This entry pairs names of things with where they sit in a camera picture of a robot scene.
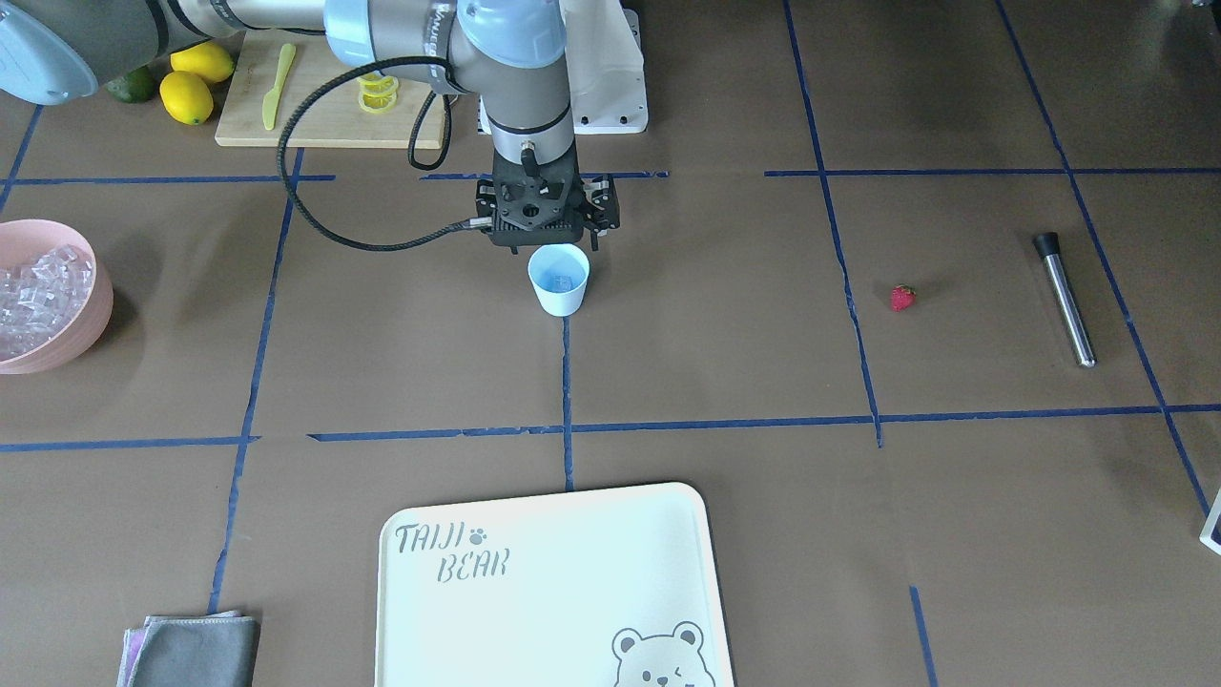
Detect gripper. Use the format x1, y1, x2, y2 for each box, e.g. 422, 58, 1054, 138
475, 157, 621, 254

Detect clear ice cubes pile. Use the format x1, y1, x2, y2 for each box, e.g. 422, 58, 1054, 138
1, 244, 96, 360

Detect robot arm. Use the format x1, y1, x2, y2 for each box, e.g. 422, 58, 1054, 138
2, 1, 620, 251

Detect blue plastic cup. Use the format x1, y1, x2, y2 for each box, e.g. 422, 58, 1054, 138
527, 243, 591, 318

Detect metal cup rack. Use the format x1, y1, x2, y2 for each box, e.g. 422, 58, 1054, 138
1198, 491, 1221, 556

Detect lemon slices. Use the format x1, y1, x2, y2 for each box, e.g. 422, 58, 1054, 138
357, 73, 400, 115

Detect bamboo cutting board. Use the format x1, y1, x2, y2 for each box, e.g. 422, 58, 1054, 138
215, 31, 430, 149

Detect yellow plastic knife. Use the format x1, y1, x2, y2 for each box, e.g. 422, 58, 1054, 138
260, 43, 297, 132

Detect red strawberry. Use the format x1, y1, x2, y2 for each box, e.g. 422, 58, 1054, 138
889, 286, 917, 314

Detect yellow lemon near avocado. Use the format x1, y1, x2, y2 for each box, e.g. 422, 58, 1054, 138
170, 41, 236, 87

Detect cream bear tray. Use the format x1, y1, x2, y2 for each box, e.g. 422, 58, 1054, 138
372, 482, 735, 686

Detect yellow lemon outer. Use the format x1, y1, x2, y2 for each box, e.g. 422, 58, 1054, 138
158, 71, 215, 126

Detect green avocado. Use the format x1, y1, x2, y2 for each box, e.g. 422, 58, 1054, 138
104, 65, 158, 104

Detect steel muddler black tip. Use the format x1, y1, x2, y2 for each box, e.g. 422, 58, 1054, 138
1032, 232, 1096, 369

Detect pink bowl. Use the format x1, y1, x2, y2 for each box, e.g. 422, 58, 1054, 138
1, 218, 114, 375

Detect grey folded cloth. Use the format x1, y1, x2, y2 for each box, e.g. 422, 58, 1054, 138
116, 613, 260, 686

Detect white pole mount base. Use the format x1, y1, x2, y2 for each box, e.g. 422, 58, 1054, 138
458, 1, 650, 135

